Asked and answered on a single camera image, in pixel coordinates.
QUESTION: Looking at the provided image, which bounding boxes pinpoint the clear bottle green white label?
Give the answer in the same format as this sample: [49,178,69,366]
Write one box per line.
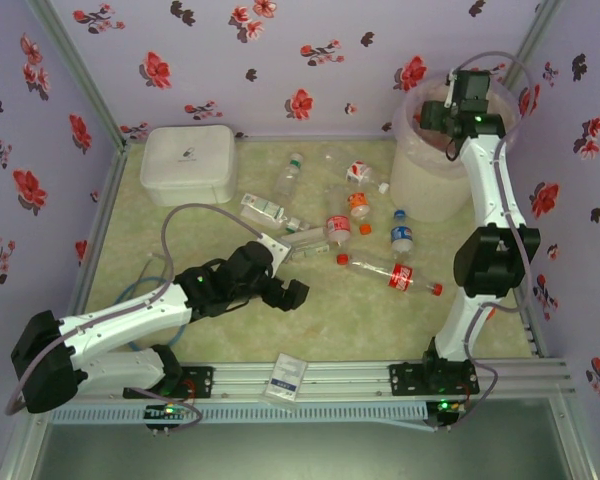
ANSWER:
[279,225,331,261]

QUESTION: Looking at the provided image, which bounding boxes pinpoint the clear bottle printed label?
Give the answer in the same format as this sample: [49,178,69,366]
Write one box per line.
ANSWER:
[238,193,311,232]

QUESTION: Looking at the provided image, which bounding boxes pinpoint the capless bottle red label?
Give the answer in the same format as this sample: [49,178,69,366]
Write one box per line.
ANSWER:
[325,185,352,249]

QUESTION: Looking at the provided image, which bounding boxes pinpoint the crushed bottle red white label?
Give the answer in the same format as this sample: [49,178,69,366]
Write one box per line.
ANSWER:
[324,152,377,187]

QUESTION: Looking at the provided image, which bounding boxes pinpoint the cola bottle red cap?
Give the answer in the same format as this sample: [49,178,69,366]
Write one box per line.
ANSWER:
[346,251,445,297]

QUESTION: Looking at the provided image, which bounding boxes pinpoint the small clear bottle green cap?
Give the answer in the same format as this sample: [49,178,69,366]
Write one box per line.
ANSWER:
[272,152,305,199]

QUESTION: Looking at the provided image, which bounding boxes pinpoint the bottle with orange label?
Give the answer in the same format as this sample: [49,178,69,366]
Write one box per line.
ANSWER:
[347,191,372,221]

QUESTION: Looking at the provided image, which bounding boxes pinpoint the blue label bottle blue cap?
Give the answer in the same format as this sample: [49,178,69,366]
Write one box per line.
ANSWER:
[389,208,414,260]

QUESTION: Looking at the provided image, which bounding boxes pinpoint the white round bin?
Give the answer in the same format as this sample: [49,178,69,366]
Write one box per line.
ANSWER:
[388,139,476,225]

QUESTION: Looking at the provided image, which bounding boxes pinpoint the plastic bag with card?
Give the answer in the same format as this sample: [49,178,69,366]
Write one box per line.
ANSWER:
[260,352,310,405]

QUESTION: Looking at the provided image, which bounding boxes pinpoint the white zip case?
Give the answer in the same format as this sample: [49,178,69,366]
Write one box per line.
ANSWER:
[139,124,240,206]

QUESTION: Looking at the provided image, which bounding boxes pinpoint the left controller board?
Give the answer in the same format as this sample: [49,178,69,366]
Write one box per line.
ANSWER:
[144,402,194,436]

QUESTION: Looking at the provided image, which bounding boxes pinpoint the controller board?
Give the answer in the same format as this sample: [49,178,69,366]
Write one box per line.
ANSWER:
[144,402,194,436]
[432,397,469,431]

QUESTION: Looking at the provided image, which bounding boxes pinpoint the right controller board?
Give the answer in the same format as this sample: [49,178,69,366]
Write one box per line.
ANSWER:
[432,397,469,431]

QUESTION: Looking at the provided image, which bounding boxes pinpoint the grey right arm cable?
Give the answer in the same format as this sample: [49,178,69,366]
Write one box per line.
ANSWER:
[432,52,536,431]

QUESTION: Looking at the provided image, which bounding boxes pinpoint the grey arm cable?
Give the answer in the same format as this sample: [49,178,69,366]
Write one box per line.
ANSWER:
[4,202,264,434]
[432,52,536,431]

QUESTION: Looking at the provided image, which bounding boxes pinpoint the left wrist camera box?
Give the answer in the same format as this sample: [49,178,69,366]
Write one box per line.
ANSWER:
[256,232,292,266]

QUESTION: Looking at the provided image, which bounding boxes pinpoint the aluminium frame post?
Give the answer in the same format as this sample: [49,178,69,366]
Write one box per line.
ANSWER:
[499,0,566,89]
[27,0,130,146]

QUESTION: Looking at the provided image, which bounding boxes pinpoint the grey left arm cable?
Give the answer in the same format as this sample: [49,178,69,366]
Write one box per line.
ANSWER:
[4,202,264,434]

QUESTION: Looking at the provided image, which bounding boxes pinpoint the wide aluminium base rail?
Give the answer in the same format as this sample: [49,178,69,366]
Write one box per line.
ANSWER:
[69,358,574,402]

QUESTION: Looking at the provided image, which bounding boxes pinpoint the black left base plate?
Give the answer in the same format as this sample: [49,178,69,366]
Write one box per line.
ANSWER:
[123,365,215,400]

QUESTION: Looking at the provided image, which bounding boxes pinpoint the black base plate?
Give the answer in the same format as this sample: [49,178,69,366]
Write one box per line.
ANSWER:
[388,360,480,397]
[123,365,215,400]

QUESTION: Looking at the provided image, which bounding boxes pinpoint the white slotted cable duct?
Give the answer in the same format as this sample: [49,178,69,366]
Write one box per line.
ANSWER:
[47,402,429,426]

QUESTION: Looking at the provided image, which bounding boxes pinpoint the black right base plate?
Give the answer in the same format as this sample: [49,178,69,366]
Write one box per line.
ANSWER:
[388,360,480,397]

